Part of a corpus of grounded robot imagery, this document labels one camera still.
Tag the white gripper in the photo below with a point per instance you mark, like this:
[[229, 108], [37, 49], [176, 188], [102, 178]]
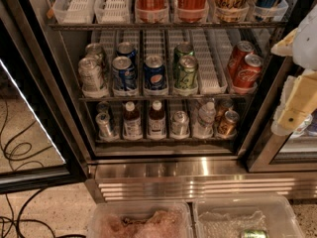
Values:
[[307, 47]]

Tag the green soda can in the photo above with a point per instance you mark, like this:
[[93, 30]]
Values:
[[182, 49], [186, 73]]

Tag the front red Coca-Cola can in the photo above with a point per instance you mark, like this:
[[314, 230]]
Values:
[[248, 71]]

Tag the red coca-cola can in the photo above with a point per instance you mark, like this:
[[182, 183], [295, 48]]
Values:
[[240, 50], [248, 71]]

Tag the rear red Coca-Cola can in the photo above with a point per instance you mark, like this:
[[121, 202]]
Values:
[[240, 50]]

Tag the rear copper can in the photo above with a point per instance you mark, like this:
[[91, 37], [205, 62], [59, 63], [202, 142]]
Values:
[[223, 105]]

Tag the copper can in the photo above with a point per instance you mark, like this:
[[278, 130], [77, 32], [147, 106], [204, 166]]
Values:
[[228, 122], [223, 105]]

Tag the front copper can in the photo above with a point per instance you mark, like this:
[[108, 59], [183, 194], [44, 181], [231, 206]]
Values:
[[228, 122]]

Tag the stainless steel fridge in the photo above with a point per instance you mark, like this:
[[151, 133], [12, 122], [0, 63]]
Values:
[[119, 168]]

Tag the silver can bottom shelf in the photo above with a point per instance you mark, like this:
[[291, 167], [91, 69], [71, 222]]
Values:
[[179, 123]]

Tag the green can in bin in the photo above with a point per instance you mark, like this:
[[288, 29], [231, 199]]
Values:
[[253, 233]]

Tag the front light blue Pepsi can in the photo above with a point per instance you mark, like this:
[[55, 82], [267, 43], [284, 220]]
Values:
[[124, 74]]

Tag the rear blue Pepsi can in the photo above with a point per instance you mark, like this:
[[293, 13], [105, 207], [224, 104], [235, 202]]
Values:
[[127, 49]]

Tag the rear slim silver can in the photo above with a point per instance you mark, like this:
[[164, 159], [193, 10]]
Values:
[[103, 107]]

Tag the slim silver can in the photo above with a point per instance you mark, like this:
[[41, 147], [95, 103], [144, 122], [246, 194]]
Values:
[[105, 124], [103, 107]]

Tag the front slim silver can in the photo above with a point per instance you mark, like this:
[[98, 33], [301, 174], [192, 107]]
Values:
[[105, 124]]

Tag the rear white soda can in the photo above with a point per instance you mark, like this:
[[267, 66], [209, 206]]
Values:
[[96, 50]]

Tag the white soda can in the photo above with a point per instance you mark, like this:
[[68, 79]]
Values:
[[91, 75], [96, 50]]

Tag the front white soda can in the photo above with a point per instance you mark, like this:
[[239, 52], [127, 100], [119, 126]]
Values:
[[91, 75]]

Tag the empty white shelf tray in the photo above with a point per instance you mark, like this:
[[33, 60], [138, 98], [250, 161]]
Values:
[[74, 11]]

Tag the open glass fridge door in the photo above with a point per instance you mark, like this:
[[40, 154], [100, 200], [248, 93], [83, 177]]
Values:
[[37, 149]]

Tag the clear water bottle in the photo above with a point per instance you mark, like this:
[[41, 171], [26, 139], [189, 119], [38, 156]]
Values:
[[205, 120]]

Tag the right brown juice bottle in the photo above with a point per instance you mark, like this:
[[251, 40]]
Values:
[[156, 124]]

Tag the brown juice bottle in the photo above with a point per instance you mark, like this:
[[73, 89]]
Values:
[[132, 121], [156, 124]]

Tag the right clear plastic bin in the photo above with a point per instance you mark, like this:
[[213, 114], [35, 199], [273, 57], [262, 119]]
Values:
[[226, 216]]

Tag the clear plastic bin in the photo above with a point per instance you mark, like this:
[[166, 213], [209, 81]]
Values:
[[141, 219], [226, 216]]

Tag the left brown juice bottle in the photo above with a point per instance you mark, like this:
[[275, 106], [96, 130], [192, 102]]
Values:
[[132, 121]]

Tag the left clear plastic bin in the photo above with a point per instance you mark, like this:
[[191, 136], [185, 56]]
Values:
[[141, 219]]

